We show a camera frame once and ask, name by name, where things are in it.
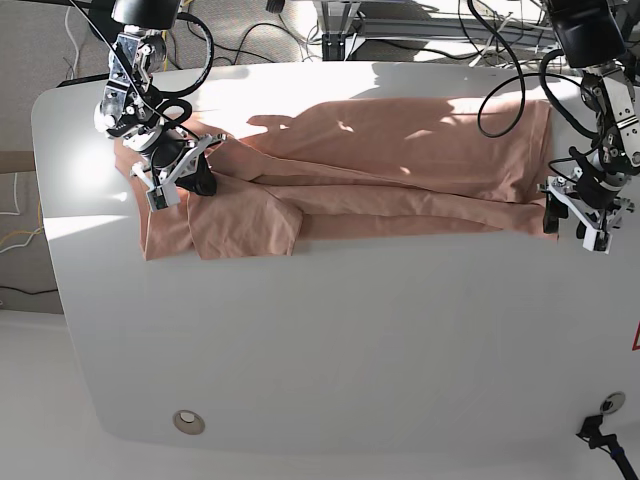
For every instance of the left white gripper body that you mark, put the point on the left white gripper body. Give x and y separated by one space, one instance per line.
592 201

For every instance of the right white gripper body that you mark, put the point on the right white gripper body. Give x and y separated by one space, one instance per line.
167 156

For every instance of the salmon pink T-shirt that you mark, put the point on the salmon pink T-shirt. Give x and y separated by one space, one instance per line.
354 169

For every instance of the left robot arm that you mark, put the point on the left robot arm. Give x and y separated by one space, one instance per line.
592 38

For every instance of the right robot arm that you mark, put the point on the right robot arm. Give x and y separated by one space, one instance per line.
149 121

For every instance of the red warning sticker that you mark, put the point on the red warning sticker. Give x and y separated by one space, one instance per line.
636 342

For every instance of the metal table grommet right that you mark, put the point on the metal table grommet right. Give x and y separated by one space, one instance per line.
612 403

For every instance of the metal table grommet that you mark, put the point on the metal table grommet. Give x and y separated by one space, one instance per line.
612 403
188 422

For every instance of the black table clamp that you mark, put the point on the black table clamp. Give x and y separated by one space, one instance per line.
591 434

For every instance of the metal table grommet left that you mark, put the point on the metal table grommet left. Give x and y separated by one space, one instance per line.
188 422

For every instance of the aluminium frame stand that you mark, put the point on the aluminium frame stand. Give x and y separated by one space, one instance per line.
340 19

